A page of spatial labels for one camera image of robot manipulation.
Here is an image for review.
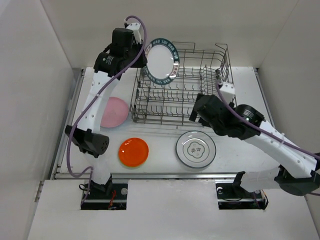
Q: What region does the aluminium rail frame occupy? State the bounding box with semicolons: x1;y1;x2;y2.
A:
34;67;86;201

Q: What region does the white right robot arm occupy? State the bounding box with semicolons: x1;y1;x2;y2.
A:
189;93;320;197

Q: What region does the white plate with emblem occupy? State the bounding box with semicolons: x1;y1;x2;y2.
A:
175;130;217;168

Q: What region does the green rimmed white plate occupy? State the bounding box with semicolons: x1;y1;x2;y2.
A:
143;37;180;86

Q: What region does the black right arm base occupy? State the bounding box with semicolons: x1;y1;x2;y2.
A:
215;182;269;211

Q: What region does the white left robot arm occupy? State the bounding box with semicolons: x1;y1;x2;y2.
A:
65;23;147;199

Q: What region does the green plastic plate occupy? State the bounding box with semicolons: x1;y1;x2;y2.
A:
121;164;144;170

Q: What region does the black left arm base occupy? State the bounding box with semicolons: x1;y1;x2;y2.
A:
79;182;128;211

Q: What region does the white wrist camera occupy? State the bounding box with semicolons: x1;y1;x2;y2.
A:
219;82;235;103
124;22;143;44

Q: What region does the brown sunburst pattern plate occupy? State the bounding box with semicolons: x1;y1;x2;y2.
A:
183;165;208;172

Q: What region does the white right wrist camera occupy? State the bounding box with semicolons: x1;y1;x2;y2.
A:
219;82;235;103

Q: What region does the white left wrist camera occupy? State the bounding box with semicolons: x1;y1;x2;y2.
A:
124;22;143;44

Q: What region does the pink plastic plate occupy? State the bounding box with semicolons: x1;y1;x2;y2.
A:
100;97;129;128

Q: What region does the grey wire dish rack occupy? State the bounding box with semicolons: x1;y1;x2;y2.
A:
129;41;234;127

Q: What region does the orange plastic plate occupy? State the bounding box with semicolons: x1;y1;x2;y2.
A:
118;137;149;166

